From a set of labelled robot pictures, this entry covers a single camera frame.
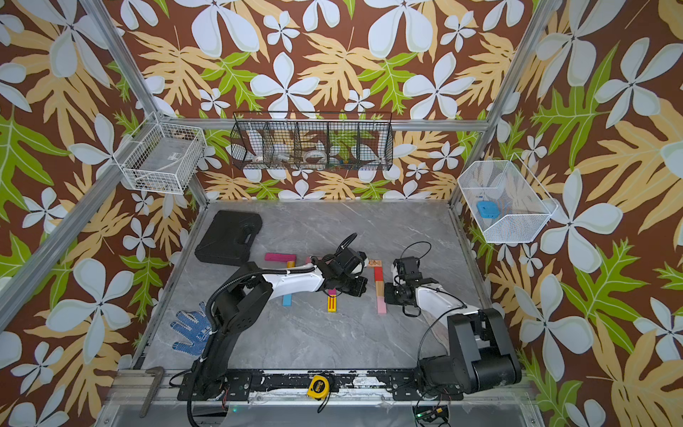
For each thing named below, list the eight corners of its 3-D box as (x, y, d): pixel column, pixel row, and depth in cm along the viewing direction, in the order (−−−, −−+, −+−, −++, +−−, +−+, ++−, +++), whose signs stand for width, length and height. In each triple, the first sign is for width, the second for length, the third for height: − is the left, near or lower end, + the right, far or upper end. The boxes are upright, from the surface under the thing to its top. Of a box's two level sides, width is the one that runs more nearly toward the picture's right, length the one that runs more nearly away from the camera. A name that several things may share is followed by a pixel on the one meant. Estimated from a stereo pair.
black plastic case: (199, 266, 101) (192, 257, 96) (217, 221, 116) (211, 211, 111) (250, 266, 101) (246, 257, 96) (262, 221, 116) (258, 211, 111)
